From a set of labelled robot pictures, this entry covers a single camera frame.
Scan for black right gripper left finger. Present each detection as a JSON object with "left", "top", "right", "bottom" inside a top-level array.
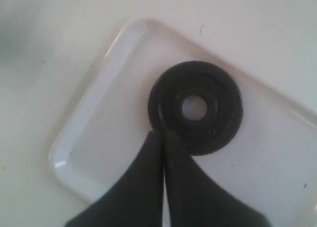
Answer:
[{"left": 65, "top": 131, "right": 171, "bottom": 227}]

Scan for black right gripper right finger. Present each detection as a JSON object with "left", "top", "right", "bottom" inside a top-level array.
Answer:
[{"left": 163, "top": 131, "right": 271, "bottom": 227}]

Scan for white rectangular plastic tray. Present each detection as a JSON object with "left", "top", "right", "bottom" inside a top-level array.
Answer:
[{"left": 49, "top": 19, "right": 317, "bottom": 227}]

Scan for black weight plate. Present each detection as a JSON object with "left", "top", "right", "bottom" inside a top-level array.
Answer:
[{"left": 148, "top": 61, "right": 243, "bottom": 156}]

